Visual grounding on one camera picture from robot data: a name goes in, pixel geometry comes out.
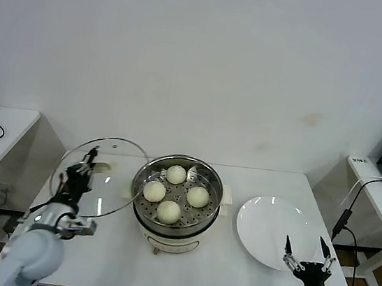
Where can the white side table with label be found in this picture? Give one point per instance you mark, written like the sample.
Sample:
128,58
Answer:
374,195

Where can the white side table with mouse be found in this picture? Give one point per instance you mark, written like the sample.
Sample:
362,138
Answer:
2,132

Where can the stainless steel steamer basket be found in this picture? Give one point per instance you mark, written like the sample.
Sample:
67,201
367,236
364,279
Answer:
178,194

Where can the cream electric cooker base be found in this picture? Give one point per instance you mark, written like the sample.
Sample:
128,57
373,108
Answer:
171,242

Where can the round glass lid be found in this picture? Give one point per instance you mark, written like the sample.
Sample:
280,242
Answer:
106,195

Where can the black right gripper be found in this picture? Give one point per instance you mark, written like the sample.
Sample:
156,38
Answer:
313,282

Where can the white round plate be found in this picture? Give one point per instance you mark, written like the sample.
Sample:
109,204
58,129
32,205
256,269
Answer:
271,227

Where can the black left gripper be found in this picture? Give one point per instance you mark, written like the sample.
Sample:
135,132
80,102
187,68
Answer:
72,189

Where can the white steamed baozi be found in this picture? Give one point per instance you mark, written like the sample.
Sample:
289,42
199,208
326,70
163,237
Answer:
198,197
168,212
154,191
176,174

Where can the white wall socket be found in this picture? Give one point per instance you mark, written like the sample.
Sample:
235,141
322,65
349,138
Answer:
8,190

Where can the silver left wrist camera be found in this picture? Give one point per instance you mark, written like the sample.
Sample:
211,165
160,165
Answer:
77,229

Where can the white label with black print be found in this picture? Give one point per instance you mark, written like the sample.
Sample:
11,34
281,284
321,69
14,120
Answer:
359,160

